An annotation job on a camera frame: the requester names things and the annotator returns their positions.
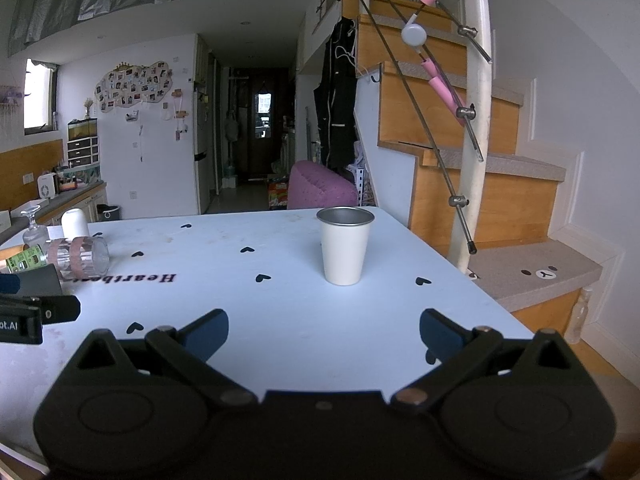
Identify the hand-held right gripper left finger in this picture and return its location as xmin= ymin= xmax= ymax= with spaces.
xmin=74 ymin=308 xmax=259 ymax=407

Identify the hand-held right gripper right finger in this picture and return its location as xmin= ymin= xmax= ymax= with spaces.
xmin=391 ymin=308 xmax=577 ymax=406

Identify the ribbed glass cup pink band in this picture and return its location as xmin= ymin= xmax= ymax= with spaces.
xmin=46 ymin=236 xmax=110 ymax=282

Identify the white cup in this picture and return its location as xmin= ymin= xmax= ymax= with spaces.
xmin=316 ymin=206 xmax=376 ymax=287

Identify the green label bottle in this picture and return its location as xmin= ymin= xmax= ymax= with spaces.
xmin=0 ymin=242 xmax=49 ymax=274

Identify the dark grey box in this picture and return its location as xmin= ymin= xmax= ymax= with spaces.
xmin=19 ymin=264 xmax=64 ymax=297

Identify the clear wine glass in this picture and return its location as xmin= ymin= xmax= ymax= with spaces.
xmin=21 ymin=204 xmax=49 ymax=247

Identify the white cylindrical container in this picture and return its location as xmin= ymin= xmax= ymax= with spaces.
xmin=60 ymin=208 xmax=91 ymax=239

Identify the light blue heart-print table mat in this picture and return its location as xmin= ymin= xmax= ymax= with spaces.
xmin=0 ymin=207 xmax=537 ymax=466

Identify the kitchen counter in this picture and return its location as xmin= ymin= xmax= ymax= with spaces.
xmin=0 ymin=179 xmax=109 ymax=233

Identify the grey bear-face step mat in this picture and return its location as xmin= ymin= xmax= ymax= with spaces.
xmin=469 ymin=239 xmax=604 ymax=312

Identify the clear plastic bottle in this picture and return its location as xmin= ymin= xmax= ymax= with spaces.
xmin=569 ymin=286 xmax=594 ymax=337

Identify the small drawer unit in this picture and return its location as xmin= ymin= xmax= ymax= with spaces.
xmin=66 ymin=136 xmax=100 ymax=169

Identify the wooden staircase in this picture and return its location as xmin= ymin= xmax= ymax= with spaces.
xmin=342 ymin=0 xmax=606 ymax=346

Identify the colourful cardboard box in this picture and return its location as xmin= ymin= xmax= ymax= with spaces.
xmin=267 ymin=180 xmax=291 ymax=211

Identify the glass fish tank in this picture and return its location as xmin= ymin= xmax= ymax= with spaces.
xmin=67 ymin=118 xmax=99 ymax=141

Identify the white storage rack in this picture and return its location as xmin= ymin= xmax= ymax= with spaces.
xmin=349 ymin=141 xmax=382 ymax=208

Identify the white refrigerator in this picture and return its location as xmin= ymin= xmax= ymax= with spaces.
xmin=193 ymin=91 xmax=212 ymax=215

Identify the pink beanbag seat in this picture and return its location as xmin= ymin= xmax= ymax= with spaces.
xmin=287 ymin=160 xmax=359 ymax=210

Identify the window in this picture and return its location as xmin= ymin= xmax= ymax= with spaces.
xmin=23 ymin=58 xmax=57 ymax=136

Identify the dark hallway door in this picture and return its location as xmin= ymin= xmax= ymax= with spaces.
xmin=248 ymin=72 xmax=276 ymax=177

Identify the cloud-shaped photo board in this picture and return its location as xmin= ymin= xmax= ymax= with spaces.
xmin=94 ymin=62 xmax=174 ymax=112

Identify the black hanging coat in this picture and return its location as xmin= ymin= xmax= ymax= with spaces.
xmin=313 ymin=16 xmax=359 ymax=172

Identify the round white disc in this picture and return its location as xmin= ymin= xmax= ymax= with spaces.
xmin=400 ymin=22 xmax=429 ymax=48

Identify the white stair post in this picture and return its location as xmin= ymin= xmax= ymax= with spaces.
xmin=448 ymin=0 xmax=494 ymax=277

